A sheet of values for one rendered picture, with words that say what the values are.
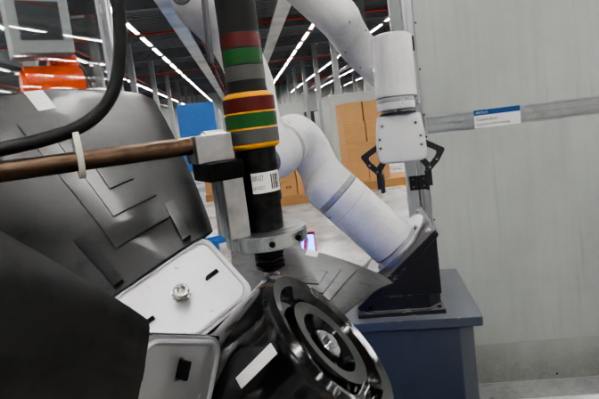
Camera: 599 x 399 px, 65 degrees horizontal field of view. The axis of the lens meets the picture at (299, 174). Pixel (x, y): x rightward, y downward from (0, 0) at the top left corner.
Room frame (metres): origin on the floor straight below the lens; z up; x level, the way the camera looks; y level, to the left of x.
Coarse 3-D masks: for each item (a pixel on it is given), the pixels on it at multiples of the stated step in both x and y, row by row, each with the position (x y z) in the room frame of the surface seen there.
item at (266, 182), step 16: (256, 160) 0.38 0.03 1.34; (272, 160) 0.39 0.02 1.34; (256, 176) 0.38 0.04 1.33; (272, 176) 0.39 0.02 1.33; (256, 192) 0.38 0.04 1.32; (272, 192) 0.38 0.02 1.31; (256, 208) 0.38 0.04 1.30; (272, 208) 0.38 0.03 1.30; (256, 224) 0.38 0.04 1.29; (272, 224) 0.38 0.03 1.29; (256, 256) 0.39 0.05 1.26; (272, 256) 0.39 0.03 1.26; (272, 272) 0.39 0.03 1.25
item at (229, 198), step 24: (216, 144) 0.37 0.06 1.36; (216, 168) 0.36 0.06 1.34; (240, 168) 0.37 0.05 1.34; (216, 192) 0.38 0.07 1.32; (240, 192) 0.37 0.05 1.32; (216, 216) 0.39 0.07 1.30; (240, 216) 0.37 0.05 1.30; (240, 240) 0.37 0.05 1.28; (264, 240) 0.36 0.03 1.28; (288, 240) 0.37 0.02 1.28
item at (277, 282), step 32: (256, 288) 0.31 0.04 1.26; (288, 288) 0.32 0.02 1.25; (256, 320) 0.27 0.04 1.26; (288, 320) 0.29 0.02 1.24; (320, 320) 0.32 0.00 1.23; (224, 352) 0.27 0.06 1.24; (256, 352) 0.26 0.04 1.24; (288, 352) 0.25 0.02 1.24; (320, 352) 0.27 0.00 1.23; (352, 352) 0.31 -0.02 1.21; (224, 384) 0.26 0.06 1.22; (256, 384) 0.25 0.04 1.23; (288, 384) 0.24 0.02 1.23; (320, 384) 0.24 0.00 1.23; (352, 384) 0.27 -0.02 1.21; (384, 384) 0.30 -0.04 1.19
